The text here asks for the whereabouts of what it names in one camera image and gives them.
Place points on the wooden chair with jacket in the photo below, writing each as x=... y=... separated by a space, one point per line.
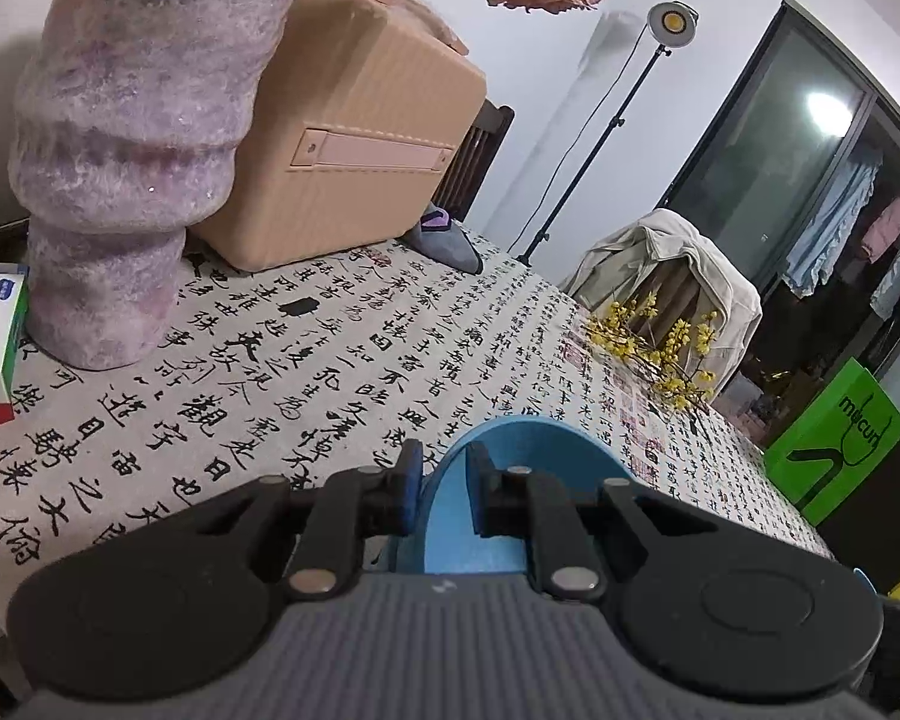
x=671 y=307

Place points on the green paper bag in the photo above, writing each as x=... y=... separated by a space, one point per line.
x=810 y=457

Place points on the black paper bag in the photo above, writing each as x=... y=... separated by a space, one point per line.
x=885 y=510

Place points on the calligraphy printed tablecloth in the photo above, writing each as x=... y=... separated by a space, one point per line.
x=270 y=360

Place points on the grey purple cloth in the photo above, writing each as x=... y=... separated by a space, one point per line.
x=442 y=240

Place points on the studio light on stand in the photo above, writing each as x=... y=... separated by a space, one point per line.
x=673 y=19

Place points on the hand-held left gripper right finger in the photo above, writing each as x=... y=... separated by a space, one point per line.
x=480 y=487

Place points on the hanging pink garment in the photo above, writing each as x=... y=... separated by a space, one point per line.
x=885 y=229

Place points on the beige jacket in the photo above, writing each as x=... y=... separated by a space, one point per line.
x=667 y=247

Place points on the black framed glass door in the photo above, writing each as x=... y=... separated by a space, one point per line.
x=765 y=165

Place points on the yellow flower branch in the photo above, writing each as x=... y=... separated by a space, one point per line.
x=667 y=360

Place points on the dark wooden chair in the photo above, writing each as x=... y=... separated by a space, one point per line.
x=476 y=157

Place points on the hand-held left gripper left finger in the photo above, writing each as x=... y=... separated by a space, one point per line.
x=409 y=487

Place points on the pink hard case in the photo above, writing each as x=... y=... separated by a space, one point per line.
x=360 y=82

